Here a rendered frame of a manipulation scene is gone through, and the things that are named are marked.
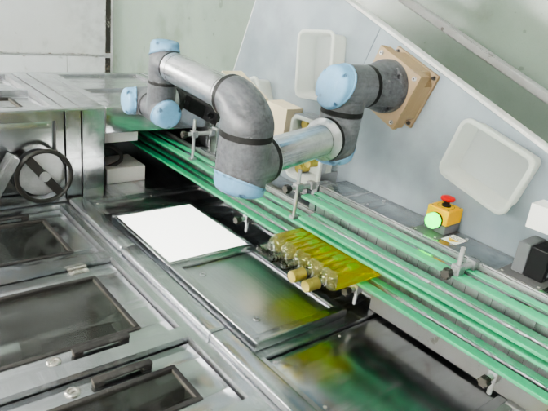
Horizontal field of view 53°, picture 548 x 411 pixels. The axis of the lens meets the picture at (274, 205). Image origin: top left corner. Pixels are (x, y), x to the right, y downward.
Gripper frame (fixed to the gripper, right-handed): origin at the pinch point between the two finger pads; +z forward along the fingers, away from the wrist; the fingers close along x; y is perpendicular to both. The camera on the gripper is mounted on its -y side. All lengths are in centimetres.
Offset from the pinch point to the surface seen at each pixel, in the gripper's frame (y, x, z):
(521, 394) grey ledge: -109, 13, 23
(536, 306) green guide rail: -99, -10, 20
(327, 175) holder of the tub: -21.6, 16.5, 30.7
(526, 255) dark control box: -88, -13, 28
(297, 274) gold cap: -54, 21, -5
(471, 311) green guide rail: -90, 2, 16
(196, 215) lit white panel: 9, 58, 7
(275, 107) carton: 10.8, 10.4, 27.7
